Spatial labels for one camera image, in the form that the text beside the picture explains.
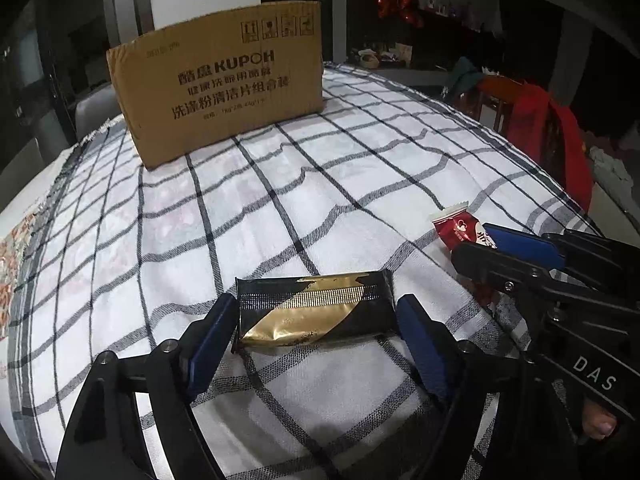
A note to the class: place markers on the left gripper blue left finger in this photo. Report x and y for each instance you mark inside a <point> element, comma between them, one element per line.
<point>104,438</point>

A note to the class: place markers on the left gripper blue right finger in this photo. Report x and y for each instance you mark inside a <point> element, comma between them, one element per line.
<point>457,376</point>

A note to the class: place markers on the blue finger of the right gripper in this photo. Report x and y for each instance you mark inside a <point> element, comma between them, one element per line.
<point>524,281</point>
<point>526,247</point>

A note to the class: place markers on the red white candy packet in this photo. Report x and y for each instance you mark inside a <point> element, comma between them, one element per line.
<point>455,225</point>

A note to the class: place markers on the black gold snack bar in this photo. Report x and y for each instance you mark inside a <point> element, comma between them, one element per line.
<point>286,312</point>

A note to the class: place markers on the right hand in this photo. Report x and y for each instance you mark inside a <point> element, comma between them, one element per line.
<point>597,422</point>

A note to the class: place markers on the red wooden chair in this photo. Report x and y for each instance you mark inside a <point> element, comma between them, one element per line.
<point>533,122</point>

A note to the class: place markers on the black white checkered tablecloth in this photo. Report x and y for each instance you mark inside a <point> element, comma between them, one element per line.
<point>121,258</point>

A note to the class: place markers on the green cloth on chair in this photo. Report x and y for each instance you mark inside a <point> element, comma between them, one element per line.
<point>462,75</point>

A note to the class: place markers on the white low tv bench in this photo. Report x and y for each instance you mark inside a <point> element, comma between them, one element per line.
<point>406,76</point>

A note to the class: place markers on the floral patterned table mat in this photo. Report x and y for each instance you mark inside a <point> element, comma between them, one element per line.
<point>12,249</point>

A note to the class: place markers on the grey chair far left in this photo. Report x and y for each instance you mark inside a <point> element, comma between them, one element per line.
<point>21,170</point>

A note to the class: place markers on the red heart balloons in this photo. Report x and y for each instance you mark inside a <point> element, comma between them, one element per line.
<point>407,10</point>

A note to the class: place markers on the grey chair near box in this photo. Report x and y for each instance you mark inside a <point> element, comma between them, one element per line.
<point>101,105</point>

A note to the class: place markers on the brown cardboard box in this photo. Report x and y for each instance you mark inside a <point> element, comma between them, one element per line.
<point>198,82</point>

